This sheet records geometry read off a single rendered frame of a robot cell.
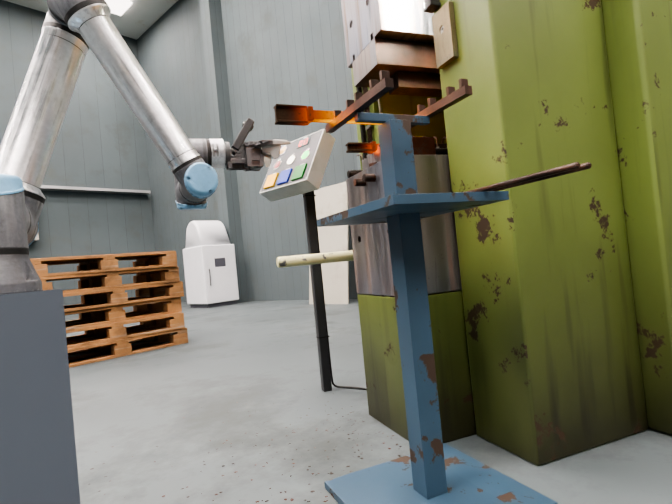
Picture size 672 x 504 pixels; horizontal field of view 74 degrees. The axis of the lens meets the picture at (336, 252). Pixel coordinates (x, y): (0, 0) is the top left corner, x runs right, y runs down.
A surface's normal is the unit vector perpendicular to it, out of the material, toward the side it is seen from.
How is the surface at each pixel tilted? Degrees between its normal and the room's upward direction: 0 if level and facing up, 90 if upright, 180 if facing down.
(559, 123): 90
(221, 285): 90
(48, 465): 90
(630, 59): 90
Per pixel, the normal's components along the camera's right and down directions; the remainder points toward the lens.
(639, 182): -0.93, 0.08
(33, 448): 0.73, -0.08
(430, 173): 0.36, -0.05
